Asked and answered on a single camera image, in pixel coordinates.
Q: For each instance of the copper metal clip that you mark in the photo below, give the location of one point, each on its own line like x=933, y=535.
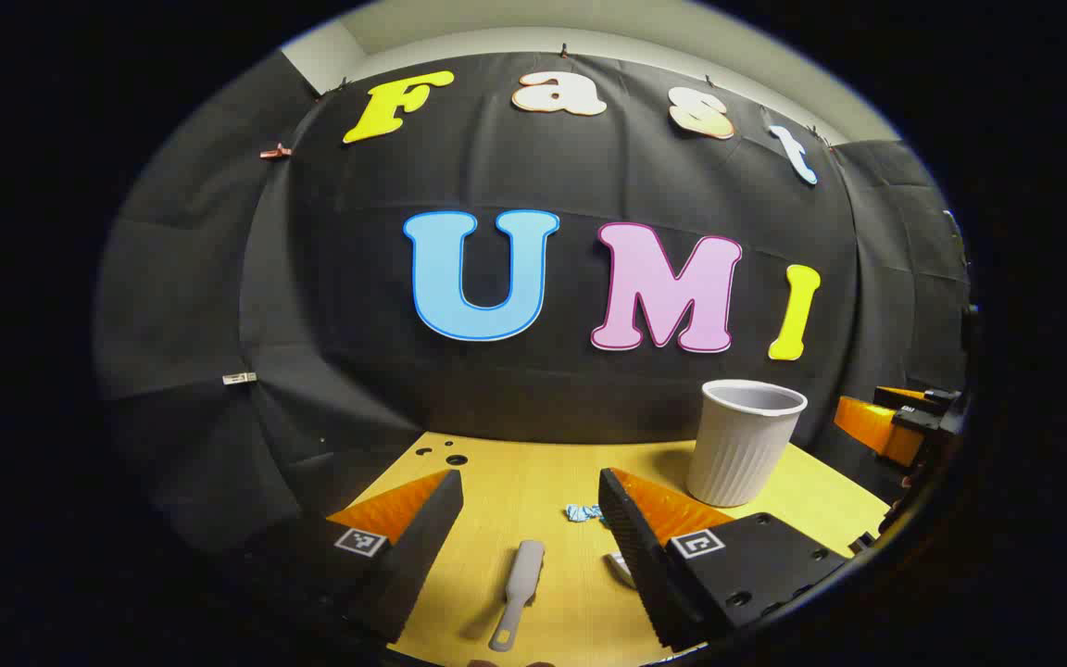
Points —
x=276, y=151

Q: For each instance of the light blue paper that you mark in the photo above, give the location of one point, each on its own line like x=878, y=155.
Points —
x=582, y=512

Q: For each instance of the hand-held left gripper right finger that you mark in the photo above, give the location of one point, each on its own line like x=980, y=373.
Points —
x=631, y=537

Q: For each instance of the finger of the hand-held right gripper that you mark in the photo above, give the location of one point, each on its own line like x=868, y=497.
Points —
x=876, y=428
x=922, y=402

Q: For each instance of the silver metal clip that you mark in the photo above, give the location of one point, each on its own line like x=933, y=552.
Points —
x=239, y=378

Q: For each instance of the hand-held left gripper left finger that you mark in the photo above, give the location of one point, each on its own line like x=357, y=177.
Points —
x=418, y=547

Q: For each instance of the grey dustpan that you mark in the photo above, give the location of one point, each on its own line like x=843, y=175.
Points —
x=621, y=570

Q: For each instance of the small grey broom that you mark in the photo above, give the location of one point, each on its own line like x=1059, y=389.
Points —
x=522, y=574

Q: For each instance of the wooden desktop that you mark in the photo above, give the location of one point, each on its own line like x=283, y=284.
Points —
x=533, y=482

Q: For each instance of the white ribbed garbage bin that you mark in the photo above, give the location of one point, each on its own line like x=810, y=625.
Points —
x=742, y=449

